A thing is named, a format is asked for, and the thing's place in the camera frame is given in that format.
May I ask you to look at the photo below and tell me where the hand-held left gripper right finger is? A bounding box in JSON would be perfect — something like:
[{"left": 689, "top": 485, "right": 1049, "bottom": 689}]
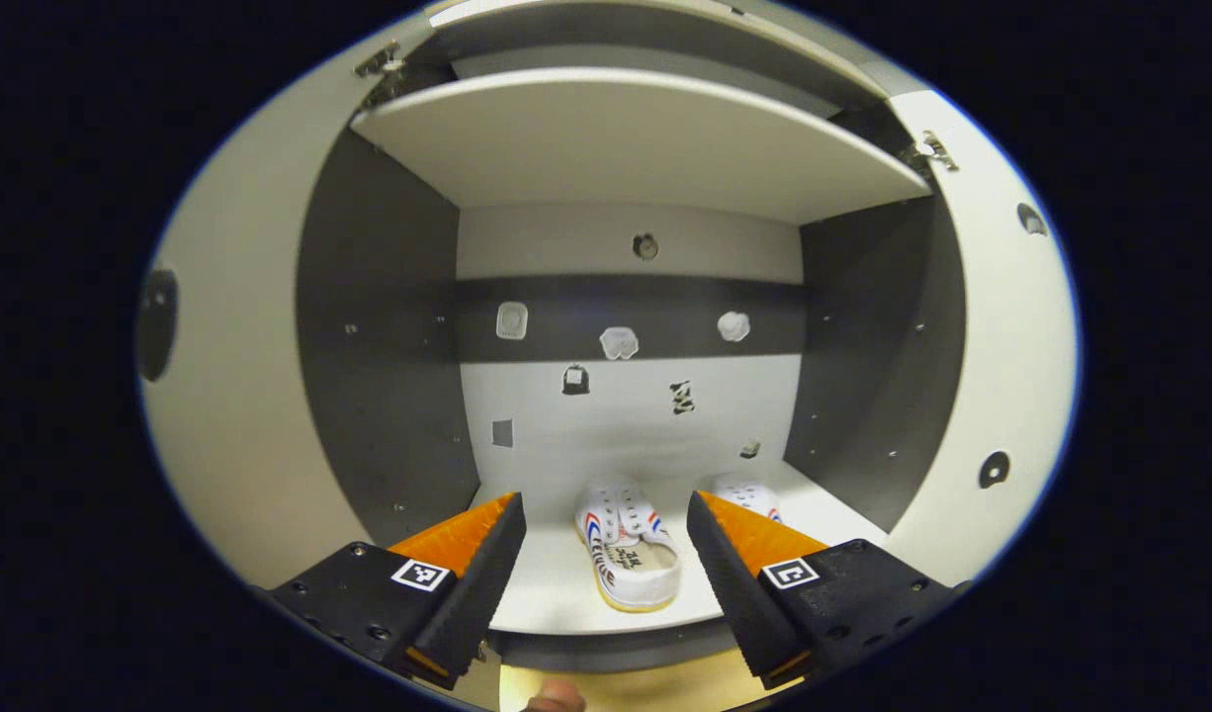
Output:
[{"left": 685, "top": 490, "right": 963, "bottom": 691}]

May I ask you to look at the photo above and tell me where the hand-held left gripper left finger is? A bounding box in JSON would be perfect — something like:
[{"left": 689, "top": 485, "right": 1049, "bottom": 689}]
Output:
[{"left": 260, "top": 492, "right": 528, "bottom": 691}]

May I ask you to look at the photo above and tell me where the white canvas shoe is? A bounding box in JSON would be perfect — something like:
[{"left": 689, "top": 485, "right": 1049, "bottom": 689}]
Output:
[
  {"left": 713, "top": 477, "right": 785, "bottom": 525},
  {"left": 574, "top": 480, "right": 684, "bottom": 614}
]

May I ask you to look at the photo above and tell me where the white shoe cabinet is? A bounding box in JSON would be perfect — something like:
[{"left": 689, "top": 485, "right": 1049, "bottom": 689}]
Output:
[{"left": 295, "top": 0, "right": 968, "bottom": 673}]

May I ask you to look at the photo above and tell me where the white shoe cabinet door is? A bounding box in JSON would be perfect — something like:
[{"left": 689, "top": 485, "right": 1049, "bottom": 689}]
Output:
[
  {"left": 883, "top": 87, "right": 1082, "bottom": 589},
  {"left": 136, "top": 25, "right": 439, "bottom": 592}
]

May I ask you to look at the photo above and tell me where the white cabinet shelf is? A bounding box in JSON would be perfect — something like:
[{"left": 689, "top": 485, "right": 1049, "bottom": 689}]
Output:
[{"left": 349, "top": 67, "right": 933, "bottom": 226}]

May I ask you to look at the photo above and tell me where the metal door hinge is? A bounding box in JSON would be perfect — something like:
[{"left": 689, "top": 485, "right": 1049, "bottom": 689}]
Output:
[
  {"left": 354, "top": 42, "right": 406, "bottom": 108},
  {"left": 898, "top": 131, "right": 960, "bottom": 175}
]

